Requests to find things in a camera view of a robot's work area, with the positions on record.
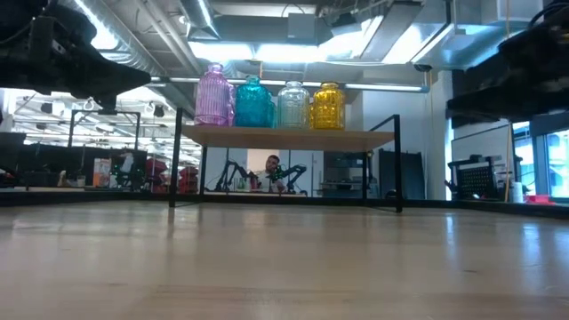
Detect silver spiral ventilation duct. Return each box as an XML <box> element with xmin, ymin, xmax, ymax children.
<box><xmin>57</xmin><ymin>0</ymin><xmax>196</xmax><ymax>116</ymax></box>

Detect red tool cabinet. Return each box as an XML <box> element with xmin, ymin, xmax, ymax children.
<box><xmin>146</xmin><ymin>157</ymin><xmax>170</xmax><ymax>193</ymax></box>
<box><xmin>178</xmin><ymin>166</ymin><xmax>200</xmax><ymax>195</ymax></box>

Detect other-station black rig frame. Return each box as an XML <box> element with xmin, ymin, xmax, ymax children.
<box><xmin>66</xmin><ymin>109</ymin><xmax>142</xmax><ymax>150</ymax></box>

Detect person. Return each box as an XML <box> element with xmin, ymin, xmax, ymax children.
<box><xmin>256</xmin><ymin>154</ymin><xmax>288</xmax><ymax>193</ymax></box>
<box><xmin>117</xmin><ymin>152</ymin><xmax>137</xmax><ymax>177</ymax></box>

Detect dark storage cabinet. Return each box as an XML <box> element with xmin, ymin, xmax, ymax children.
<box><xmin>378</xmin><ymin>148</ymin><xmax>426</xmax><ymax>200</ymax></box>

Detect orange and white box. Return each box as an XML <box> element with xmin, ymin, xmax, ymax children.
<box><xmin>92</xmin><ymin>157</ymin><xmax>112</xmax><ymax>188</ymax></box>

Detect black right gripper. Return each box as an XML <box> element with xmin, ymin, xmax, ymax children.
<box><xmin>447</xmin><ymin>20</ymin><xmax>569</xmax><ymax>120</ymax></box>

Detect black perforated metal cart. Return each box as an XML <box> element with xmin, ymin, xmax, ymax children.
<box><xmin>446</xmin><ymin>154</ymin><xmax>512</xmax><ymax>201</ymax></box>

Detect grey utility cart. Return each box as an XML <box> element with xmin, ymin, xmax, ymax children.
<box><xmin>322</xmin><ymin>150</ymin><xmax>370</xmax><ymax>199</ymax></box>

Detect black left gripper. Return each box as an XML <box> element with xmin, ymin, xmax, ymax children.
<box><xmin>0</xmin><ymin>44</ymin><xmax>152</xmax><ymax>116</ymax></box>

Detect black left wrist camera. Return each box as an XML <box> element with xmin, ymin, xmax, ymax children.
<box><xmin>28</xmin><ymin>15</ymin><xmax>57</xmax><ymax>45</ymax></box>

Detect round yellow glass vase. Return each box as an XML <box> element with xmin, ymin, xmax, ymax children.
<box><xmin>310</xmin><ymin>82</ymin><xmax>347</xmax><ymax>131</ymax></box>

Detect clear round glass vase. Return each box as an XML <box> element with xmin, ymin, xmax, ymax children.
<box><xmin>277</xmin><ymin>80</ymin><xmax>311</xmax><ymax>130</ymax></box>

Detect round teal glass vase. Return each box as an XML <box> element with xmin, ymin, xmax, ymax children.
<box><xmin>234</xmin><ymin>75</ymin><xmax>273</xmax><ymax>129</ymax></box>

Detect large pink ribbed glass vase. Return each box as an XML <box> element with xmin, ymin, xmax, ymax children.
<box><xmin>193</xmin><ymin>62</ymin><xmax>236</xmax><ymax>127</ymax></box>

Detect black metal rig frame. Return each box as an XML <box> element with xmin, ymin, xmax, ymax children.
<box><xmin>0</xmin><ymin>186</ymin><xmax>569</xmax><ymax>220</ymax></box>

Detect wooden shelf with black legs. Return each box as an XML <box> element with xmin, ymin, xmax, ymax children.
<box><xmin>167</xmin><ymin>106</ymin><xmax>404</xmax><ymax>213</ymax></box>

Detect grey ceiling junction box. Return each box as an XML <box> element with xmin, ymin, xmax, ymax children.
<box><xmin>287</xmin><ymin>12</ymin><xmax>317</xmax><ymax>44</ymax></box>

